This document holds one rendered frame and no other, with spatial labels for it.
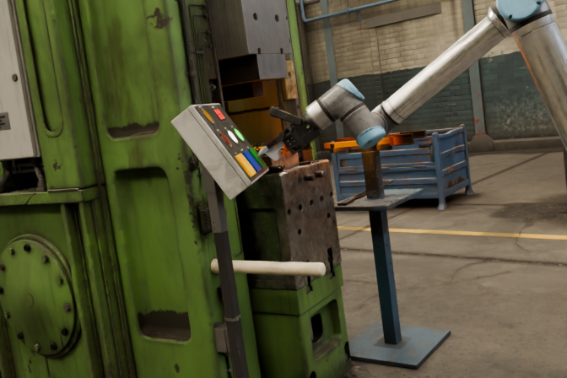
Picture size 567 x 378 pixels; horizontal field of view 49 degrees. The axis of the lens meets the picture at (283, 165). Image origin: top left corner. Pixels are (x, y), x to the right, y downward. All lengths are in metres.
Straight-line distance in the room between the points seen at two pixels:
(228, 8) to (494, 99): 8.05
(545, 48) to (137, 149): 1.41
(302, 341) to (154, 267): 0.64
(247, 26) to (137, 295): 1.12
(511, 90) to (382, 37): 2.43
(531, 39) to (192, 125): 0.94
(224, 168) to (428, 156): 4.39
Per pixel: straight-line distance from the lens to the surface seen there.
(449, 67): 1.99
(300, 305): 2.44
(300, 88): 2.90
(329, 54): 11.71
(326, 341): 2.74
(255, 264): 2.19
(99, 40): 2.52
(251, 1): 2.41
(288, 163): 2.48
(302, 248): 2.44
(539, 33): 1.82
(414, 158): 6.09
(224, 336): 2.32
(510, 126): 10.11
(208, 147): 1.77
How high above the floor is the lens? 1.17
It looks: 6 degrees down
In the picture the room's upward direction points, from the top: 8 degrees counter-clockwise
